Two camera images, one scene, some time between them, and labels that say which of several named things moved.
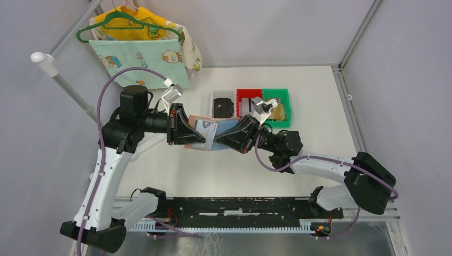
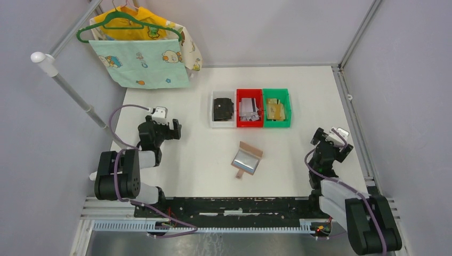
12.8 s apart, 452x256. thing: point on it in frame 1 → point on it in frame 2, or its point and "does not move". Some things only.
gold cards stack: [277, 113] does not move
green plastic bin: [283, 95] does not move
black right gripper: [241, 137] → [320, 135]
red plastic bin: [247, 93] does not move
